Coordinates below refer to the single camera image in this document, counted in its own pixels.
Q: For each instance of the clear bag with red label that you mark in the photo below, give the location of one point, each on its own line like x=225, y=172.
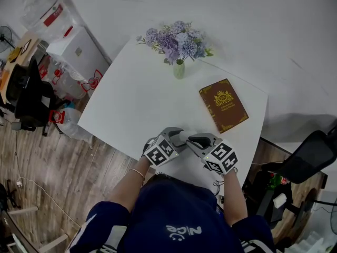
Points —
x=44, y=12

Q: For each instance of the navy blue shirt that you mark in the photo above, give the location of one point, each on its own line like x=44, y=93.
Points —
x=171, y=215

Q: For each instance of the wooden desk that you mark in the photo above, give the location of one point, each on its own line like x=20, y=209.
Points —
x=15, y=59

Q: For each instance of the purple artificial flowers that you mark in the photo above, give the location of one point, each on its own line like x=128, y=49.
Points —
x=176, y=41

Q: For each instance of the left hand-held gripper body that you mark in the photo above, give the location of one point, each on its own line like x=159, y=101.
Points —
x=160, y=151

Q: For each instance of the green bottle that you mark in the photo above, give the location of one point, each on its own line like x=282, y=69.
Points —
x=276, y=180

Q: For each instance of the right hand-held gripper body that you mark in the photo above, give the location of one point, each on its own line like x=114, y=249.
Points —
x=221, y=155

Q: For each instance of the small white box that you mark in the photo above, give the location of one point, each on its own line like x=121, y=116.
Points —
x=279, y=200

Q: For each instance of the brown book with gold print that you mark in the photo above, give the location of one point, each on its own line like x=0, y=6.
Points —
x=223, y=105

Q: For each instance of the person's right forearm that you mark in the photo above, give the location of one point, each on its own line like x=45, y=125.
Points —
x=235, y=196

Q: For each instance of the black standing fan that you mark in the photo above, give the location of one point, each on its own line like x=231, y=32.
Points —
x=4, y=37

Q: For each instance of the clear water bottle red label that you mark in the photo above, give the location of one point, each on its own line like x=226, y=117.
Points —
x=69, y=122

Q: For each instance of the clear bag with red print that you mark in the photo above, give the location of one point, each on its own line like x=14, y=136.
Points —
x=68, y=80

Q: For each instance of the black office chair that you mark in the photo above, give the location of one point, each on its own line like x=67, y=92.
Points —
x=29, y=96

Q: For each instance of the person's left forearm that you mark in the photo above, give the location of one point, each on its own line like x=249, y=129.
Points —
x=129, y=186

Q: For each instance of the pale green vase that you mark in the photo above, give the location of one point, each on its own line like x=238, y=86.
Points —
x=179, y=70

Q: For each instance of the black mesh chair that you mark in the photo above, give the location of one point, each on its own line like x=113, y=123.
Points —
x=310, y=157

